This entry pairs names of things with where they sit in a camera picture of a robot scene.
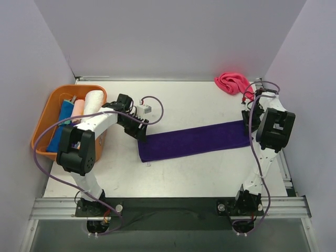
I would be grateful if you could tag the blue rolled towel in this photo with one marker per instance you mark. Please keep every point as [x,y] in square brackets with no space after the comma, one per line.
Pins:
[65,112]

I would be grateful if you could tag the orange plastic basket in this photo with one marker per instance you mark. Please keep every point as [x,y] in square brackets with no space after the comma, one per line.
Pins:
[52,110]

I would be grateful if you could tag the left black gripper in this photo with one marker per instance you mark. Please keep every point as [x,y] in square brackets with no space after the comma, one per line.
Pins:
[137,126]

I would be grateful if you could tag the purple towel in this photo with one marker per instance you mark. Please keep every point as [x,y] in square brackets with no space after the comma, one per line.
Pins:
[181,143]

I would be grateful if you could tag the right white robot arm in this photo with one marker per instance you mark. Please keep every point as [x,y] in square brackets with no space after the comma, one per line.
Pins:
[248,199]

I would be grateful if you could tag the pink crumpled towel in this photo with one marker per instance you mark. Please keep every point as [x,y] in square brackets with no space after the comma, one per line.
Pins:
[234,83]

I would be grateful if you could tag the peach rolled towel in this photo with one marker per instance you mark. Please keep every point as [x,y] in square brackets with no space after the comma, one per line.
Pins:
[78,108]

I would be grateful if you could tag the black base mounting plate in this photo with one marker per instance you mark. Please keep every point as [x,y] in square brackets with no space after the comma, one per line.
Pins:
[168,214]

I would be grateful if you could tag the white rolled towel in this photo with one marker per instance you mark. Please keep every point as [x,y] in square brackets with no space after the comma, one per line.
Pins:
[93,102]

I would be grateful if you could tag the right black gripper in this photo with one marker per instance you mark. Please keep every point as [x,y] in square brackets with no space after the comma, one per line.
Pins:
[247,119]

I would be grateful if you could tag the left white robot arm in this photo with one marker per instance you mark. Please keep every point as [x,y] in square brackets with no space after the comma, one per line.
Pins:
[77,146]

